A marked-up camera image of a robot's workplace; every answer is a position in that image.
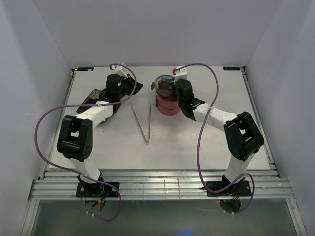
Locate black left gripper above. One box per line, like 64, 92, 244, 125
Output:
117, 74, 143, 99

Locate pink lunch bowl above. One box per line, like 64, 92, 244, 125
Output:
156, 93, 179, 110
157, 105, 181, 116

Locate metal serving tongs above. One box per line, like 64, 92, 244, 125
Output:
131, 98, 151, 144

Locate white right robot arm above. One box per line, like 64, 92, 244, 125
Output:
172, 79, 264, 195

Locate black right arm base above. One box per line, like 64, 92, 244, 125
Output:
206, 180, 252, 197

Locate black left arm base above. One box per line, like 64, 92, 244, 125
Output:
75, 182, 118, 198

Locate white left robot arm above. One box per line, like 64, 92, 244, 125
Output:
57, 74, 143, 197

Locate black floral rectangular plate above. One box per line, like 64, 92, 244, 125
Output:
76, 88, 107, 114

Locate blue table label left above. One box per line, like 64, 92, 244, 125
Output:
77, 67, 94, 71

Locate blue table label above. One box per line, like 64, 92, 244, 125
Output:
223, 66, 240, 71
77, 67, 94, 71

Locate blue table label right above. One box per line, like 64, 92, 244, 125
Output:
223, 66, 240, 71

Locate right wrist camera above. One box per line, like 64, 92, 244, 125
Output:
172, 66, 188, 82

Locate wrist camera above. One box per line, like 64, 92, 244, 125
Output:
113, 65, 127, 78
172, 66, 188, 82

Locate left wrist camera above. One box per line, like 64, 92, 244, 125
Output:
113, 65, 127, 78

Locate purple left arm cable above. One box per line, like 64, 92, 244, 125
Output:
34, 63, 137, 222

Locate aluminium front rail frame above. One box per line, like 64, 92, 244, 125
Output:
29, 170, 294, 201

